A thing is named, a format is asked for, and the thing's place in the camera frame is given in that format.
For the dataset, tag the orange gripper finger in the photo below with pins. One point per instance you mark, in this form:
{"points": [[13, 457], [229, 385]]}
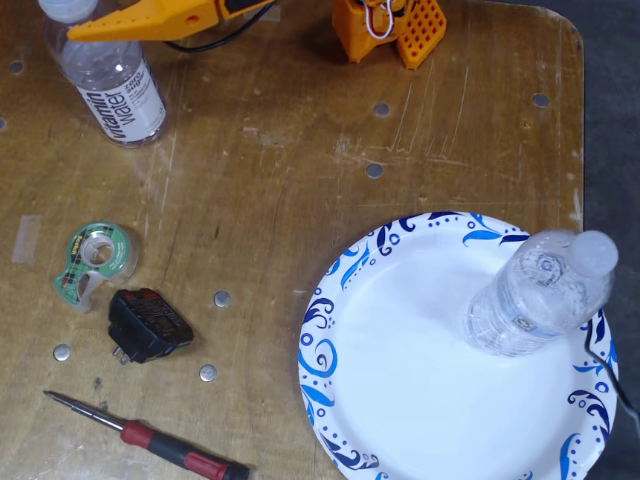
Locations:
{"points": [[145, 22]]}

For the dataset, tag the vitaminwater zero sugar bottle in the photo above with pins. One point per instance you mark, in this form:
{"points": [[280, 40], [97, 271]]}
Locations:
{"points": [[117, 95]]}

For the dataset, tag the clear water bottle white cap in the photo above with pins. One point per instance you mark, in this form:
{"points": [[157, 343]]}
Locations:
{"points": [[535, 295]]}

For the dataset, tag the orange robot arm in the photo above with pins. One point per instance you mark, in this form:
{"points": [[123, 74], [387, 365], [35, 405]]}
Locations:
{"points": [[360, 30]]}

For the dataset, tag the white paper plate blue pattern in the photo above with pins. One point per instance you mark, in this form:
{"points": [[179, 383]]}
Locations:
{"points": [[400, 375]]}

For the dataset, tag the green tape dispenser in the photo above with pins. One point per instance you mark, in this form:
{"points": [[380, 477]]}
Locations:
{"points": [[112, 260]]}

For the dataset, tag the clear tape strip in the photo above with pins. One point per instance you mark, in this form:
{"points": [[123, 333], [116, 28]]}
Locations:
{"points": [[27, 239]]}

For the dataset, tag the black power adapter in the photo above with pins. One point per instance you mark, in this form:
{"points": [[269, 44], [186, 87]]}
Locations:
{"points": [[150, 325]]}

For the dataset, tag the red black screwdriver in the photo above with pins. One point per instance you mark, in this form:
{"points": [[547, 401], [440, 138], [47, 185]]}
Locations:
{"points": [[170, 447]]}

